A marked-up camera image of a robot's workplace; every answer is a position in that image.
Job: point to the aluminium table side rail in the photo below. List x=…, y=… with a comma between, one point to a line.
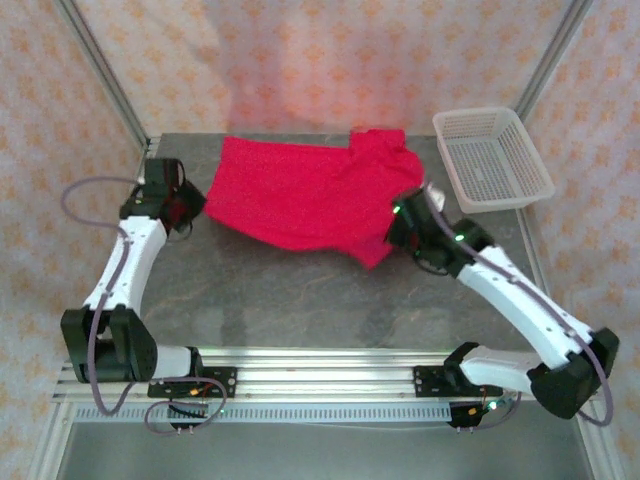
x=150, y=147
x=532, y=250

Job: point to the patterned white fabric backdrop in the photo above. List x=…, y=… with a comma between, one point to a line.
x=320, y=60

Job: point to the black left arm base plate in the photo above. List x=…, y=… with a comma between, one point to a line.
x=227, y=382

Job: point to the red t-shirt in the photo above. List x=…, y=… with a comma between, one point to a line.
x=310, y=195

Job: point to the aluminium frame post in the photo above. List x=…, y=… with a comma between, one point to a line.
x=550, y=62
x=101, y=65

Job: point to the white plastic mesh basket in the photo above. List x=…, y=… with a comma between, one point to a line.
x=492, y=160

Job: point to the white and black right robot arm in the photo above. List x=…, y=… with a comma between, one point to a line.
x=510, y=295

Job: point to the aluminium frame leg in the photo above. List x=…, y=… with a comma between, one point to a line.
x=52, y=440
x=597, y=445

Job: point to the aluminium mounting rail beam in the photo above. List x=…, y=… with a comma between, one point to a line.
x=325, y=380

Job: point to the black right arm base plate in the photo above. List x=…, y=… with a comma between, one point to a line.
x=425, y=382

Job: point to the grey metal lower shelf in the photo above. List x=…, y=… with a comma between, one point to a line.
x=320, y=452

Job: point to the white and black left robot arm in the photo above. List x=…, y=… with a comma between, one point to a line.
x=130, y=260

